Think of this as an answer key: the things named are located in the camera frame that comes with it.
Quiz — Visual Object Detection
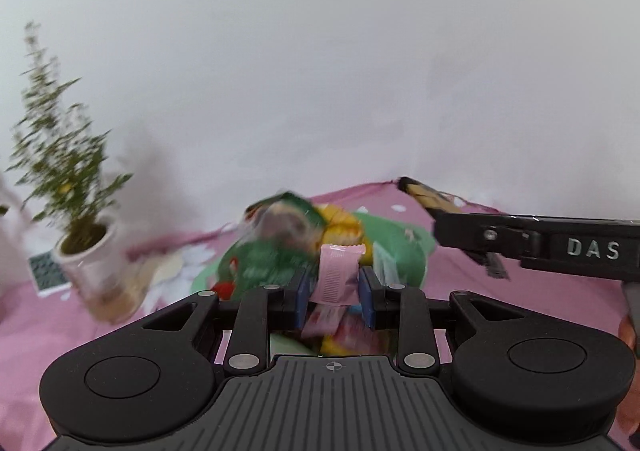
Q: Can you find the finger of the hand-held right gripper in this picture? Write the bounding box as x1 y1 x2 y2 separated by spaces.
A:
433 212 543 262

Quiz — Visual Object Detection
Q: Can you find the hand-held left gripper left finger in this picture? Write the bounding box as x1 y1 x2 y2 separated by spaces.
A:
142 268 311 377

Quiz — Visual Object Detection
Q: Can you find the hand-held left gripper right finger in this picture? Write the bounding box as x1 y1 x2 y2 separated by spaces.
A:
361 266 531 377

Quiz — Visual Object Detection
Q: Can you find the pink striped snack packet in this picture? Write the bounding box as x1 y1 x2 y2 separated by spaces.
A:
310 243 365 306

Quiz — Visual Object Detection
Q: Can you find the dark green snack packet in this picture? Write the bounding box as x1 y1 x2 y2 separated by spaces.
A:
232 191 326 292

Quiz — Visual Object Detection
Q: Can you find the yellow label snack packet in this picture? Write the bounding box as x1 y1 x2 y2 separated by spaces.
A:
320 335 351 357

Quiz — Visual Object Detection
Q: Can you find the gold and black snack packet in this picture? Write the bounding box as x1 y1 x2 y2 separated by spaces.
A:
397 176 511 282

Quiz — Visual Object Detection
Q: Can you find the green plastic bowl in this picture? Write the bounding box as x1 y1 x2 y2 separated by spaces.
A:
190 211 437 357

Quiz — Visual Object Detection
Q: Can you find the yellow snack bag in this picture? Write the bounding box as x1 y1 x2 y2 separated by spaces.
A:
312 203 376 267

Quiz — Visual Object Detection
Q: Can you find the person's right hand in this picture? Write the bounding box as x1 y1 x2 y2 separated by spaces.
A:
617 315 640 434

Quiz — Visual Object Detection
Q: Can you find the white plant pot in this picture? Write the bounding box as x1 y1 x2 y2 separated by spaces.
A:
52 216 146 324

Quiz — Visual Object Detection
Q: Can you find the digital clock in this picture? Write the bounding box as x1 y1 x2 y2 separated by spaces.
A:
27 251 73 297

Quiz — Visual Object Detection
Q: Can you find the pink floral tablecloth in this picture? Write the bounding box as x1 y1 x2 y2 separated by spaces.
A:
0 178 640 451

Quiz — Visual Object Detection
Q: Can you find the thin-leaved plant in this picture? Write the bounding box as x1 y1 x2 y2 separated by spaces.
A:
5 21 135 244

